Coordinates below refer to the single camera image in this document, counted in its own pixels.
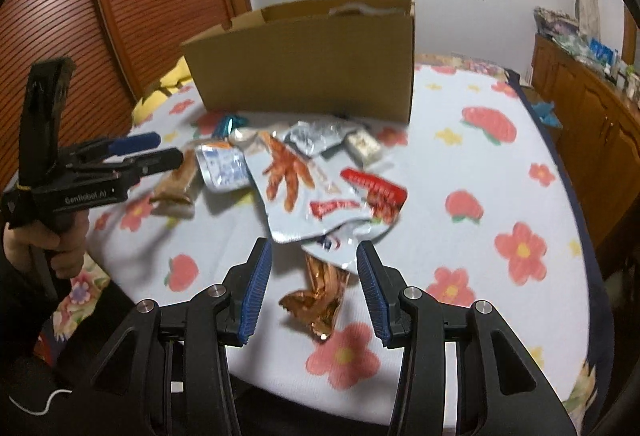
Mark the white blue-print snack packet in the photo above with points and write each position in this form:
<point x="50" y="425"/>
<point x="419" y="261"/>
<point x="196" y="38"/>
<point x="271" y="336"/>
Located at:
<point x="225" y="168"/>

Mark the white cube snack packet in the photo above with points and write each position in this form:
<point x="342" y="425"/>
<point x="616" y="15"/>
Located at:
<point x="365" y="146"/>

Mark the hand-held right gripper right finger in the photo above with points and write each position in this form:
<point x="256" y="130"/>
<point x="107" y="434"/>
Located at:
<point x="371" y="286"/>

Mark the flower print bed sheet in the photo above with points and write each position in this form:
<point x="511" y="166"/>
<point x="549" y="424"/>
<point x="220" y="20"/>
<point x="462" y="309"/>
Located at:
<point x="475" y="176"/>

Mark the white red-print snack packet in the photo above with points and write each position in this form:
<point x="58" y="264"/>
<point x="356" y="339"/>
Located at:
<point x="345" y="243"/>

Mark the group of small bottles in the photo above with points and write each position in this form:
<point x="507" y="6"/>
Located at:
<point x="625" y="76"/>

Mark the large silver chicken-feet packet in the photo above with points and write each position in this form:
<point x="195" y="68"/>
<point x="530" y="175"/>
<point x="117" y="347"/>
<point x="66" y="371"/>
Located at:
<point x="290" y="201"/>

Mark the colourful floral quilt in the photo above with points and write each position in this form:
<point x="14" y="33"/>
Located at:
<point x="75" y="296"/>

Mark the wooden slatted wardrobe door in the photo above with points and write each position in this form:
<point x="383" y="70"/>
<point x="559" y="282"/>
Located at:
<point x="100" y="16"/>

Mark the beige snack bar packet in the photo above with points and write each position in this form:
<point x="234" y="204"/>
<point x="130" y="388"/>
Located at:
<point x="175" y="186"/>

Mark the yellow plush toy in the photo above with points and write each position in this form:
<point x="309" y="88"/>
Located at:
<point x="170" y="78"/>

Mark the person's left hand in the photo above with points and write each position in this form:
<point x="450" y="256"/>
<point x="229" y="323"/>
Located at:
<point x="70" y="246"/>

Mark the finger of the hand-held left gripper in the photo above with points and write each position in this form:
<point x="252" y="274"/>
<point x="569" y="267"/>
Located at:
<point x="135" y="143"/>
<point x="160" y="161"/>

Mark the blue packet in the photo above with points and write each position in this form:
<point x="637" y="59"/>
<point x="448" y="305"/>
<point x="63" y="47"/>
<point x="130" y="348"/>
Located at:
<point x="597" y="48"/>

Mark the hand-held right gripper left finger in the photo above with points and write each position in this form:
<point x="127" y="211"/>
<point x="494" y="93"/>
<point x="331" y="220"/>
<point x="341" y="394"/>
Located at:
<point x="255" y="286"/>

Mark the silver snack packet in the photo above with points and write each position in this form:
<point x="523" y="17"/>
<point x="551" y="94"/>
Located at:
<point x="315" y="136"/>

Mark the wooden cabinet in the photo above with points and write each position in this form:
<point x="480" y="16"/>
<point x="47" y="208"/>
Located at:
<point x="585" y="106"/>

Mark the stack of folded fabrics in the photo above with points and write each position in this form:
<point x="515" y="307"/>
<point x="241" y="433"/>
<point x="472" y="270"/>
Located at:
<point x="555" y="23"/>

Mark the brown cardboard box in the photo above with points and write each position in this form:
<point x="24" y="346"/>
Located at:
<point x="300" y="66"/>

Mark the red snack packet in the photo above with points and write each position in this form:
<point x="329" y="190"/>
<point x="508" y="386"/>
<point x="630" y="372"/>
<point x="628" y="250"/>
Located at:
<point x="375" y="191"/>

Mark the copper foil snack packet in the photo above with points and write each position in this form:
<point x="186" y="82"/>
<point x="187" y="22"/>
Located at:
<point x="320" y="296"/>

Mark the teal foil candy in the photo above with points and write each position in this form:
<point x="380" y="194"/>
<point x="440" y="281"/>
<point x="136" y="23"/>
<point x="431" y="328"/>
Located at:
<point x="231" y="126"/>

